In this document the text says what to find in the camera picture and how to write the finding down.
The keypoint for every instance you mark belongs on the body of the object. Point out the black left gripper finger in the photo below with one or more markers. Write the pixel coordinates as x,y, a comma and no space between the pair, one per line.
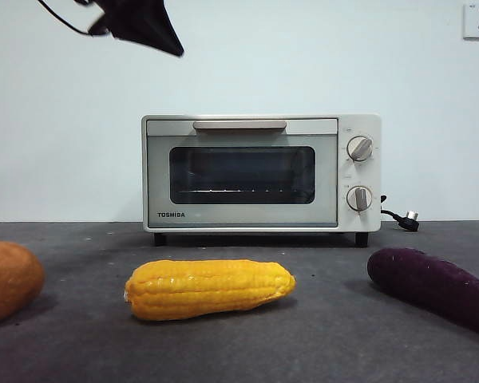
147,43
151,20

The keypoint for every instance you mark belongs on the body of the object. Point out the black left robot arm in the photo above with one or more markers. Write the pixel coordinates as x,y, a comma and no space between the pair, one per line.
109,16

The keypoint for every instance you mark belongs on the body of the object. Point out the white Toshiba toaster oven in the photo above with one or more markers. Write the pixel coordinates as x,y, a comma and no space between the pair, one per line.
361,119

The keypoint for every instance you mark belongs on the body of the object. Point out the beige knob slanted pointer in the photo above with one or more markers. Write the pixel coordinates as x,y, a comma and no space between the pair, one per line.
359,148

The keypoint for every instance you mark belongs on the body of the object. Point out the yellow corn cob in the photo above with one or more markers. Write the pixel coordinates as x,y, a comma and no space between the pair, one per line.
207,289

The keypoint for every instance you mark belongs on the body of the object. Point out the beige knob upright pointer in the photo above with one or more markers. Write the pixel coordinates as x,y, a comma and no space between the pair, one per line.
359,198

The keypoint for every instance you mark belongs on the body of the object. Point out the brown potato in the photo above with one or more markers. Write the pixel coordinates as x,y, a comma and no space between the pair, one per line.
8,279

